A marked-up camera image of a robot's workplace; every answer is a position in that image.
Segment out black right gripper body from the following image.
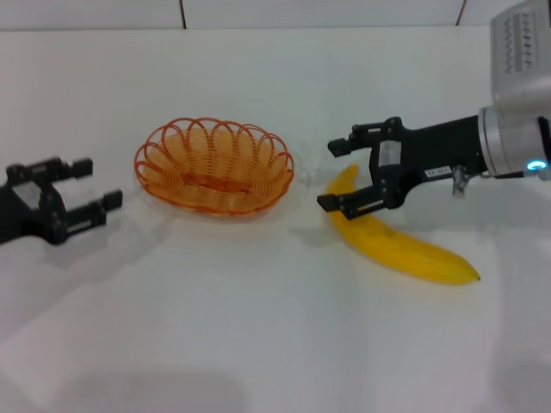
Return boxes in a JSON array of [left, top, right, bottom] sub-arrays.
[[369, 114, 490, 212]]

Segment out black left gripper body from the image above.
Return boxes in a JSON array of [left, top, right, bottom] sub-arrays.
[[0, 165, 70, 247]]

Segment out yellow banana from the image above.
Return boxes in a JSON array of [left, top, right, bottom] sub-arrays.
[[325, 163, 482, 287]]

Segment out orange wire basket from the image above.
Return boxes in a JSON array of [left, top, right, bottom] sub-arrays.
[[133, 115, 295, 219]]

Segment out silver cable connector plug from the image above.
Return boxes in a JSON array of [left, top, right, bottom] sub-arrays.
[[451, 165, 468, 199]]

